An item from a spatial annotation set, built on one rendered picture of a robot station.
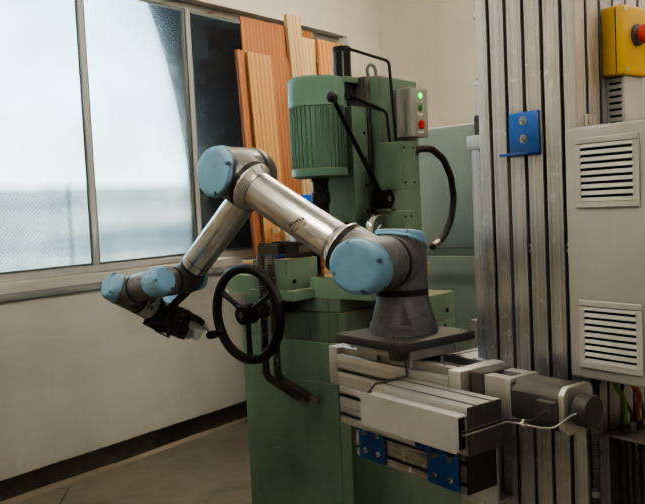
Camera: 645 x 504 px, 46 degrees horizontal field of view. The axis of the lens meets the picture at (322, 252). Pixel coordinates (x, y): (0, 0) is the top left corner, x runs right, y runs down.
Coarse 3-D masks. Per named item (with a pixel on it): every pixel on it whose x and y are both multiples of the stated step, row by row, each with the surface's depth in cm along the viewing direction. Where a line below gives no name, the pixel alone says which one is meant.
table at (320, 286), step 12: (240, 276) 245; (252, 276) 241; (324, 276) 225; (228, 288) 249; (240, 288) 245; (252, 288) 242; (312, 288) 223; (324, 288) 221; (336, 288) 218; (288, 300) 218; (372, 300) 210
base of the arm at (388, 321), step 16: (384, 304) 167; (400, 304) 165; (416, 304) 165; (384, 320) 166; (400, 320) 165; (416, 320) 164; (432, 320) 167; (384, 336) 165; (400, 336) 164; (416, 336) 164
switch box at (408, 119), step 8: (408, 88) 249; (416, 88) 251; (400, 96) 251; (408, 96) 249; (416, 96) 251; (424, 96) 254; (400, 104) 251; (408, 104) 249; (416, 104) 251; (424, 104) 254; (400, 112) 252; (408, 112) 249; (416, 112) 251; (424, 112) 254; (400, 120) 252; (408, 120) 250; (416, 120) 251; (424, 120) 254; (400, 128) 252; (408, 128) 250; (416, 128) 251; (424, 128) 254; (400, 136) 252; (408, 136) 250; (416, 136) 252; (424, 136) 255
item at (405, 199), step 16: (384, 80) 248; (400, 80) 255; (384, 96) 248; (384, 128) 248; (416, 144) 262; (416, 160) 262; (400, 192) 255; (416, 192) 262; (400, 208) 255; (416, 208) 262; (416, 224) 262
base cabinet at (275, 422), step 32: (448, 320) 257; (256, 352) 243; (288, 352) 233; (320, 352) 224; (256, 384) 244; (320, 384) 225; (256, 416) 245; (288, 416) 235; (320, 416) 226; (256, 448) 246; (288, 448) 236; (320, 448) 227; (352, 448) 219; (256, 480) 247; (288, 480) 237; (320, 480) 228; (352, 480) 220; (384, 480) 231; (416, 480) 243
